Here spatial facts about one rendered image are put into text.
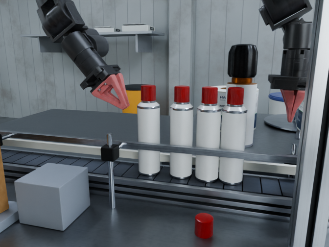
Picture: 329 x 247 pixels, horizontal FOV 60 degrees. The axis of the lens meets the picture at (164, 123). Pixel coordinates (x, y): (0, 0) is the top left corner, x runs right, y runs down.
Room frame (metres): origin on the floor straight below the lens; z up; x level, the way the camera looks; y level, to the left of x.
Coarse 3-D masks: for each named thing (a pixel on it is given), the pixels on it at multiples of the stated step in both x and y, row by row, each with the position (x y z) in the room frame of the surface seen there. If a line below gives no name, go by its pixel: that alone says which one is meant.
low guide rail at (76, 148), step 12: (12, 144) 0.78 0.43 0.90; (24, 144) 0.76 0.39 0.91; (36, 144) 0.75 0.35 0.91; (48, 144) 0.74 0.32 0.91; (60, 144) 0.73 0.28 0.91; (72, 144) 0.73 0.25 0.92; (120, 156) 0.69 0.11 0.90; (132, 156) 0.68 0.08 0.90; (168, 156) 0.65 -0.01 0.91; (192, 156) 0.64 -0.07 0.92; (252, 168) 0.60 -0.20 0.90; (264, 168) 0.59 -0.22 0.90; (276, 168) 0.59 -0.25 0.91; (288, 168) 0.58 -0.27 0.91
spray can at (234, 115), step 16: (240, 96) 0.57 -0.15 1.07; (224, 112) 0.57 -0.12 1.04; (240, 112) 0.56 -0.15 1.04; (224, 128) 0.57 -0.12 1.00; (240, 128) 0.56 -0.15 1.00; (224, 144) 0.57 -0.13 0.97; (240, 144) 0.56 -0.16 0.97; (224, 160) 0.57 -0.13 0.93; (240, 160) 0.56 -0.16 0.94; (224, 176) 0.57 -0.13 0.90; (240, 176) 0.56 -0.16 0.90
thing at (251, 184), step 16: (16, 160) 0.71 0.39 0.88; (32, 160) 0.70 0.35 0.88; (48, 160) 0.70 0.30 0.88; (64, 160) 0.70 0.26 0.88; (80, 160) 0.70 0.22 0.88; (96, 160) 0.70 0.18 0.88; (128, 176) 0.60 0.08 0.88; (144, 176) 0.60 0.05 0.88; (160, 176) 0.60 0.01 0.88; (192, 176) 0.60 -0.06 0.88; (256, 176) 0.60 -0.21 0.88; (256, 192) 0.53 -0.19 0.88; (272, 192) 0.53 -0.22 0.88; (288, 192) 0.53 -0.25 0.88
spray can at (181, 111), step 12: (180, 96) 0.60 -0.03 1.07; (180, 108) 0.59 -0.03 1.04; (192, 108) 0.60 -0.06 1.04; (180, 120) 0.59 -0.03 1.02; (192, 120) 0.60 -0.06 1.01; (180, 132) 0.59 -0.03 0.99; (192, 132) 0.61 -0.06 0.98; (180, 144) 0.59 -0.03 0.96; (180, 156) 0.59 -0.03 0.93; (180, 168) 0.59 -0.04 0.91
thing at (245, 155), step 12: (0, 132) 0.69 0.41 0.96; (12, 132) 0.69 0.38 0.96; (24, 132) 0.68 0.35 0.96; (96, 144) 0.62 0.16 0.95; (132, 144) 0.60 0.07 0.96; (144, 144) 0.59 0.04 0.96; (156, 144) 0.59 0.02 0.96; (216, 156) 0.55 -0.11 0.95; (228, 156) 0.54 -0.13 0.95; (240, 156) 0.54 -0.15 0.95; (252, 156) 0.53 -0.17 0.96; (264, 156) 0.53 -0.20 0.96; (276, 156) 0.52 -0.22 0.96; (288, 156) 0.51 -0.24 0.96
